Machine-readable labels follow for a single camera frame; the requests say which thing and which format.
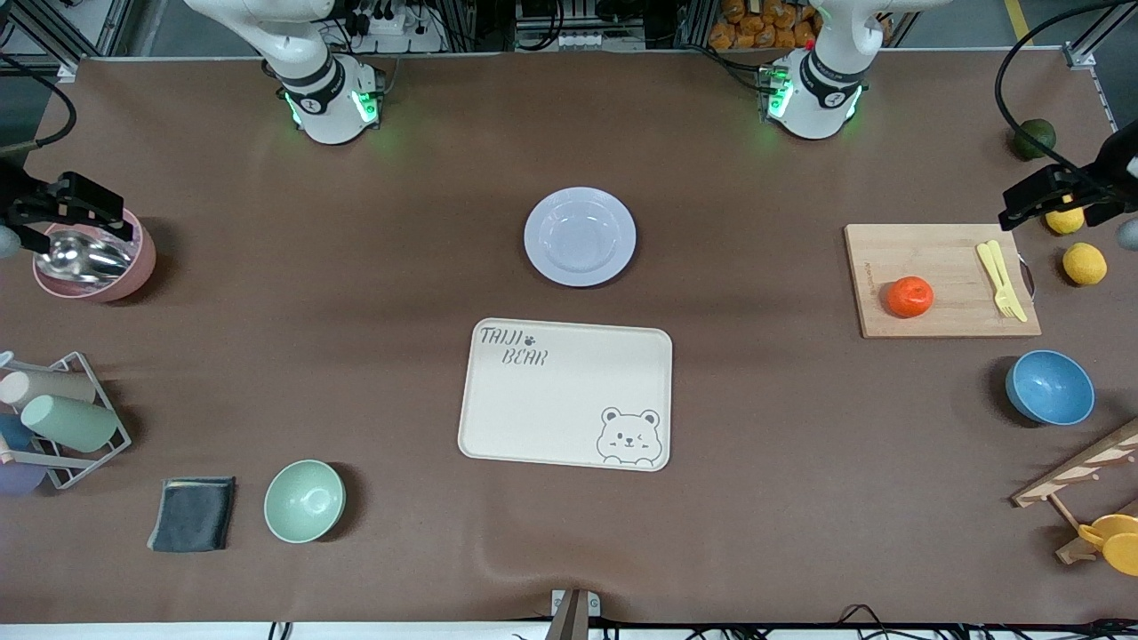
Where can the yellow lemon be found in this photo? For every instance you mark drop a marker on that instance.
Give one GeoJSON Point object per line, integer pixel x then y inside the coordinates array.
{"type": "Point", "coordinates": [1085, 264]}
{"type": "Point", "coordinates": [1064, 224]}

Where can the yellow plastic fork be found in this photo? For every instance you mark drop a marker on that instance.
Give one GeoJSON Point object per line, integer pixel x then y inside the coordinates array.
{"type": "Point", "coordinates": [997, 255]}
{"type": "Point", "coordinates": [1005, 308]}

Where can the orange fruit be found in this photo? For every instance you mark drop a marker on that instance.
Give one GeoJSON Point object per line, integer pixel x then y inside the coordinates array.
{"type": "Point", "coordinates": [909, 298]}

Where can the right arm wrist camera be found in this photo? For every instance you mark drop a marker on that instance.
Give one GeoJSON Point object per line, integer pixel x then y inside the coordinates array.
{"type": "Point", "coordinates": [6, 242]}

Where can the dark grey folded cloth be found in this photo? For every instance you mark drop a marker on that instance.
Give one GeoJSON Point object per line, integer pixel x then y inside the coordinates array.
{"type": "Point", "coordinates": [191, 516]}

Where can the yellow cup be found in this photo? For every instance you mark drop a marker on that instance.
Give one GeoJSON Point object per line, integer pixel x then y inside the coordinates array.
{"type": "Point", "coordinates": [1116, 542]}

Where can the mint green cup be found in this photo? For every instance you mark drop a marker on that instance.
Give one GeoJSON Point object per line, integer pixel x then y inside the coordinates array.
{"type": "Point", "coordinates": [71, 422]}

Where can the pink bowl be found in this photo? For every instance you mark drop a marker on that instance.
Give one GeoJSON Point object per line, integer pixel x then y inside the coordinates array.
{"type": "Point", "coordinates": [133, 267]}

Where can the purple cup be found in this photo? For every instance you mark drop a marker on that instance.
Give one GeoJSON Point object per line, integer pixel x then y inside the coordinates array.
{"type": "Point", "coordinates": [18, 478]}

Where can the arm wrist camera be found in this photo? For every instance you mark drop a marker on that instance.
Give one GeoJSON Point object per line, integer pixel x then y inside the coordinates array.
{"type": "Point", "coordinates": [6, 242]}
{"type": "Point", "coordinates": [1129, 235]}

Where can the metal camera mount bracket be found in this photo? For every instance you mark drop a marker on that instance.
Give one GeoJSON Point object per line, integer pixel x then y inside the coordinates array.
{"type": "Point", "coordinates": [573, 618]}

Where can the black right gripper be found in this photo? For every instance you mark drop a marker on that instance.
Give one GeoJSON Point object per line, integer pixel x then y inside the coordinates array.
{"type": "Point", "coordinates": [12, 191]}

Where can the blue cup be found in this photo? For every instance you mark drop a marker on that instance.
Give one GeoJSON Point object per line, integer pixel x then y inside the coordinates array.
{"type": "Point", "coordinates": [13, 433]}

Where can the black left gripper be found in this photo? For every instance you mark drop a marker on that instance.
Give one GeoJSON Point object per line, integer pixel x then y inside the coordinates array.
{"type": "Point", "coordinates": [1113, 167]}

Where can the dark green avocado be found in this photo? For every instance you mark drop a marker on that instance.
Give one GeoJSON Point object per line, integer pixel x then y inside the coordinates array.
{"type": "Point", "coordinates": [1036, 140]}

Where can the pale lavender plate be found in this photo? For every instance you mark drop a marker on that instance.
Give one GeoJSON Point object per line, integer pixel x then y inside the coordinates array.
{"type": "Point", "coordinates": [580, 236]}

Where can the aluminium frame corner profile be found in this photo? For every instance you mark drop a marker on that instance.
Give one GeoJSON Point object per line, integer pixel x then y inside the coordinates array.
{"type": "Point", "coordinates": [1080, 58]}

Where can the wooden peg dish rack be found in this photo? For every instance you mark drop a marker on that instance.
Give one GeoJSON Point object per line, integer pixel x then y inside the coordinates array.
{"type": "Point", "coordinates": [1076, 471]}

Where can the blue bowl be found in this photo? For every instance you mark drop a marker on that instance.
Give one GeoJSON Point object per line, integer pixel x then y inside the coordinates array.
{"type": "Point", "coordinates": [1053, 391]}

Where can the beige cup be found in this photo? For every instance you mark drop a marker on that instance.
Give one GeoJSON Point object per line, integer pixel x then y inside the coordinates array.
{"type": "Point", "coordinates": [44, 388]}

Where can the shiny metal scoop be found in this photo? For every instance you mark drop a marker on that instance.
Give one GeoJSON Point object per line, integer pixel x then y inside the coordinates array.
{"type": "Point", "coordinates": [80, 258]}

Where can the cream bear print tray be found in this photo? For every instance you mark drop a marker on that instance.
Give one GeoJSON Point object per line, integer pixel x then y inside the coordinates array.
{"type": "Point", "coordinates": [551, 400]}

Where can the mint green bowl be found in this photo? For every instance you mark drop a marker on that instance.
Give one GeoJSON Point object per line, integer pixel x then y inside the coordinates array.
{"type": "Point", "coordinates": [302, 502]}

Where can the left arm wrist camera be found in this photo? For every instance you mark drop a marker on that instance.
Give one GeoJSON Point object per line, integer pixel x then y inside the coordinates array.
{"type": "Point", "coordinates": [1129, 235]}

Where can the white power strip with plugs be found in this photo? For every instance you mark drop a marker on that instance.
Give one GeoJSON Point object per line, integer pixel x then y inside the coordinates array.
{"type": "Point", "coordinates": [400, 31]}

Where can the bamboo cutting board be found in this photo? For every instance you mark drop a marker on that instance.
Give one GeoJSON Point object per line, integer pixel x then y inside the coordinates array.
{"type": "Point", "coordinates": [942, 267]}

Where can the white empty power strip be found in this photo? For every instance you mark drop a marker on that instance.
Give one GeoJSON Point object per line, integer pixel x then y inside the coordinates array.
{"type": "Point", "coordinates": [600, 40]}

